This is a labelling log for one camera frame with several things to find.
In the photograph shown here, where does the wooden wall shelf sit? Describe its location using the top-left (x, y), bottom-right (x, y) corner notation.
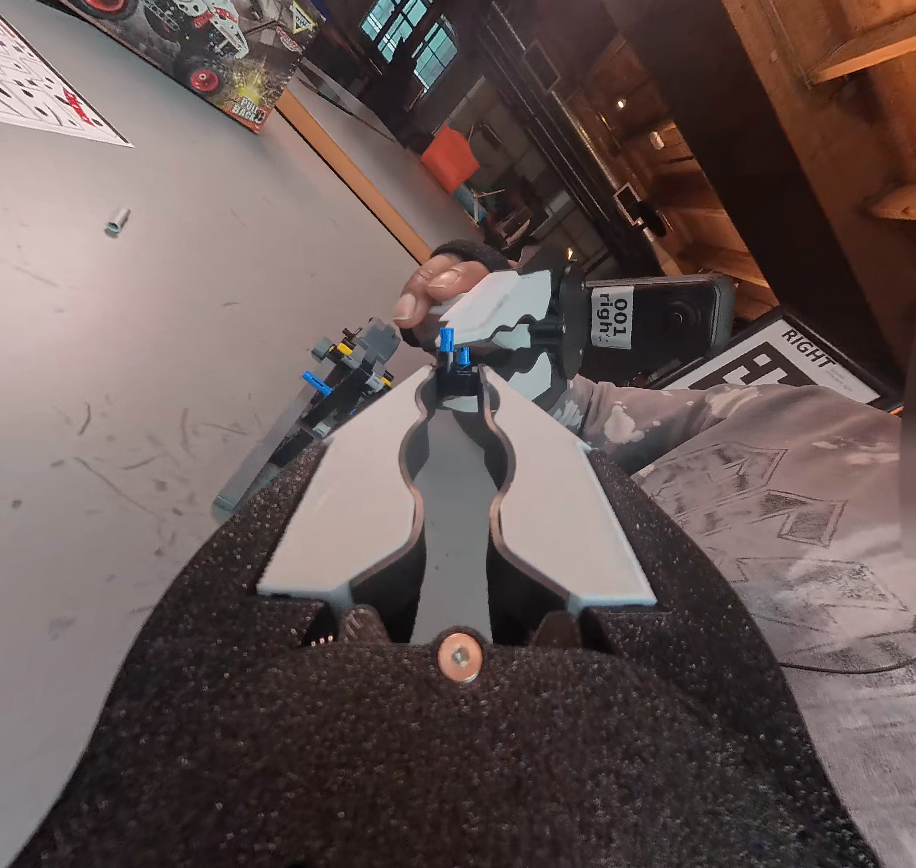
top-left (805, 13), bottom-right (916, 89)

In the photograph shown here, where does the grey desk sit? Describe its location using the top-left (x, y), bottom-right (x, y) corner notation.
top-left (0, 0), bottom-right (595, 862)

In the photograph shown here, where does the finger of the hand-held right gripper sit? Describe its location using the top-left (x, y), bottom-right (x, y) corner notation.
top-left (428, 269), bottom-right (555, 354)
top-left (483, 339), bottom-right (577, 422)

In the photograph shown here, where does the orange container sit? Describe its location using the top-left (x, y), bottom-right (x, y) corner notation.
top-left (421, 124), bottom-right (482, 195)

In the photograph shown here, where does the person's right hand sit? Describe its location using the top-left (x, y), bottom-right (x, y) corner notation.
top-left (392, 256), bottom-right (496, 348)

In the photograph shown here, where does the black beam with blue pins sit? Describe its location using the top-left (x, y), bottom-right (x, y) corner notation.
top-left (434, 324), bottom-right (482, 398)

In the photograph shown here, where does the white sticker sheet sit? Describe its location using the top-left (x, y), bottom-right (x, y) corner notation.
top-left (0, 17), bottom-right (135, 148)

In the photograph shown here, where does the person's grey printed sweatshirt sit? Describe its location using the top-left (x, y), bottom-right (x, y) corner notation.
top-left (633, 410), bottom-right (916, 868)

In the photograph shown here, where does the black grey brick chassis assembly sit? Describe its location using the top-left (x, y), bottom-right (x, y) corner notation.
top-left (213, 316), bottom-right (398, 511)

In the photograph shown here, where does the white framed sign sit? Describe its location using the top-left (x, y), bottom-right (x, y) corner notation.
top-left (655, 305), bottom-right (901, 411)

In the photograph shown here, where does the factory window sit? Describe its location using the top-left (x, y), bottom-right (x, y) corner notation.
top-left (358, 0), bottom-right (459, 93)

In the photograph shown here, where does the grey table with wooden edge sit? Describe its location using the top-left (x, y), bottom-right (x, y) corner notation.
top-left (275, 60), bottom-right (495, 264)

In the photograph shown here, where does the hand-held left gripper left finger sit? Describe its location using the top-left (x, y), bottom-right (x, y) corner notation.
top-left (256, 366), bottom-right (439, 643)

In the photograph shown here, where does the person's right forearm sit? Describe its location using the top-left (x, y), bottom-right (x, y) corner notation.
top-left (551, 374), bottom-right (903, 479)

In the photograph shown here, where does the black earphone cable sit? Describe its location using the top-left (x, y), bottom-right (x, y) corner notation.
top-left (779, 655), bottom-right (916, 677)

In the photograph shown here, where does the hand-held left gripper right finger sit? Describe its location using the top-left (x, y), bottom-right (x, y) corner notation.
top-left (478, 366), bottom-right (659, 646)

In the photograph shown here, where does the toy truck box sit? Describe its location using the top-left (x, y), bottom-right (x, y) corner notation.
top-left (14, 0), bottom-right (326, 135)

